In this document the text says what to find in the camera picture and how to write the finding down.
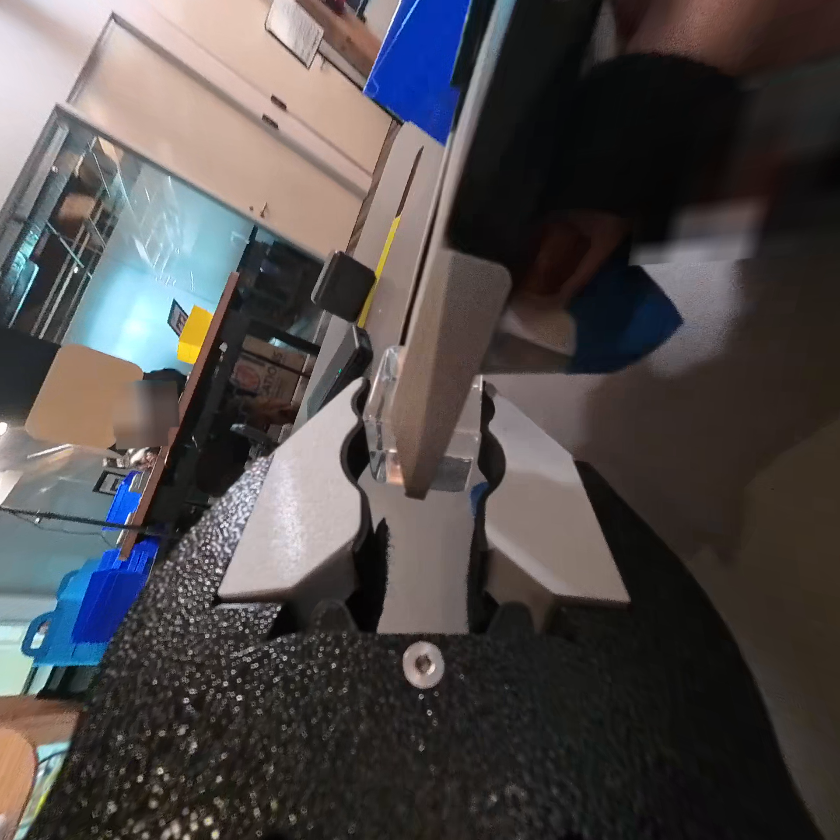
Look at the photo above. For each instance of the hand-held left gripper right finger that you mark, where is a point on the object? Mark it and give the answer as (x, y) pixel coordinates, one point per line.
(551, 525)

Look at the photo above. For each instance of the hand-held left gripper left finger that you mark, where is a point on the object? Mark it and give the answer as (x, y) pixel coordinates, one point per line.
(295, 525)

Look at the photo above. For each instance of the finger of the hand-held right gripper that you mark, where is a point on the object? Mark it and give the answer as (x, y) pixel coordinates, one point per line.
(525, 341)
(453, 341)

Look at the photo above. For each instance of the clear acrylic cube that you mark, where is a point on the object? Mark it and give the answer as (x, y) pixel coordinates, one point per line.
(382, 426)

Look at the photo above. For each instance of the person's right hand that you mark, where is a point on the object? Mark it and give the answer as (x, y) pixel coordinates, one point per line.
(577, 256)

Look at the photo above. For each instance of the black power bank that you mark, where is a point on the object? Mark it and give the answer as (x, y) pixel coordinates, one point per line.
(341, 374)

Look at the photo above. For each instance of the black adapter cube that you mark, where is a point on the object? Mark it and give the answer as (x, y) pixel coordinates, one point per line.
(341, 285)

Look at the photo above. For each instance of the wooden desk with black legs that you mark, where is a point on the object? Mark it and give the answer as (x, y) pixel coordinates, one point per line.
(149, 499)

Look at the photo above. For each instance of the cardboard box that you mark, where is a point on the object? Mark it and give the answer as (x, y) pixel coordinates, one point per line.
(269, 374)

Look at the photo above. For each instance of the flat blue plastic bin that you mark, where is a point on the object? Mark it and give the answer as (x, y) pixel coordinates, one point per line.
(124, 499)

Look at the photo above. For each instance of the yellow box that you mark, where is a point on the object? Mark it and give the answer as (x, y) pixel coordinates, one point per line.
(195, 334)

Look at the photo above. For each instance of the large blue plastic bin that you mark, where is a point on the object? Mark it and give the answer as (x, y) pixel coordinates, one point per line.
(413, 65)

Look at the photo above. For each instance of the wooden panel on white stand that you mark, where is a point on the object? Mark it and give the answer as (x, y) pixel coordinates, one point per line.
(72, 394)
(26, 722)

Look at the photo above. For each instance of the white double doors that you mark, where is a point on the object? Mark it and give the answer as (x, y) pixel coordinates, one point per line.
(216, 111)

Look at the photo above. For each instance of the paper notice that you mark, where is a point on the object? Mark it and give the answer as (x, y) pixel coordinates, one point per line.
(292, 29)

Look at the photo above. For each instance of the wooden support post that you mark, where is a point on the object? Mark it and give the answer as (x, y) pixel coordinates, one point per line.
(354, 46)

